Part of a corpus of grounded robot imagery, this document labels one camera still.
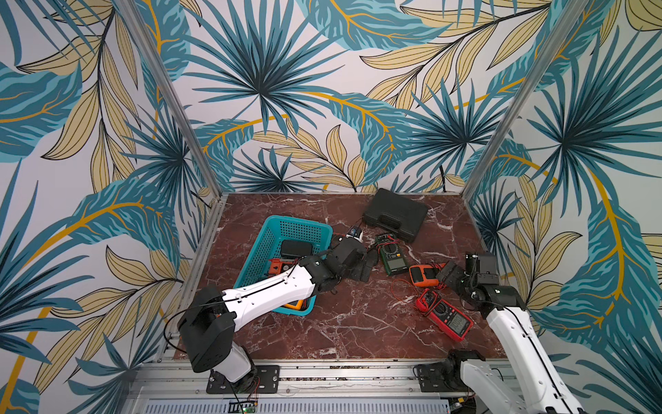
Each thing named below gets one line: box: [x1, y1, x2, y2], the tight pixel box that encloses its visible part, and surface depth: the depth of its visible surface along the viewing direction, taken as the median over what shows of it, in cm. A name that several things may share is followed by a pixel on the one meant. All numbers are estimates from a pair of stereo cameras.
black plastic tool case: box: [362, 188, 429, 243], surface depth 108 cm
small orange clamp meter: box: [408, 264, 441, 288], surface depth 92 cm
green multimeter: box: [374, 232, 411, 276], surface depth 99 cm
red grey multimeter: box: [415, 288, 475, 342], surface depth 83 cm
